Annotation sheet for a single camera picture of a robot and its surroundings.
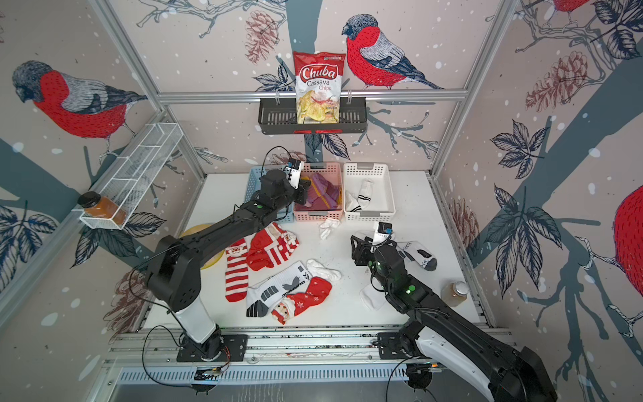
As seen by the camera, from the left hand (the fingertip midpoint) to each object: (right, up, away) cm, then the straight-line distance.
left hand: (314, 176), depth 85 cm
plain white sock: (+20, -42, -2) cm, 46 cm away
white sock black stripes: (+15, -10, +20) cm, 27 cm away
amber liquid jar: (+44, -36, -11) cm, 58 cm away
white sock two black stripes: (+22, -6, +27) cm, 35 cm away
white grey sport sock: (+37, -28, +6) cm, 47 cm away
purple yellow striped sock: (+6, -6, +25) cm, 26 cm away
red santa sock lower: (-6, -43, -4) cm, 44 cm away
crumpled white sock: (+5, -19, +15) cm, 25 cm away
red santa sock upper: (-18, -27, +10) cm, 34 cm away
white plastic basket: (+29, -12, +26) cm, 41 cm away
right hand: (+14, -20, -6) cm, 25 cm away
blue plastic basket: (-29, +4, +29) cm, 42 cm away
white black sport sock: (-17, -39, -3) cm, 43 cm away
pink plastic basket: (+7, +5, +33) cm, 34 cm away
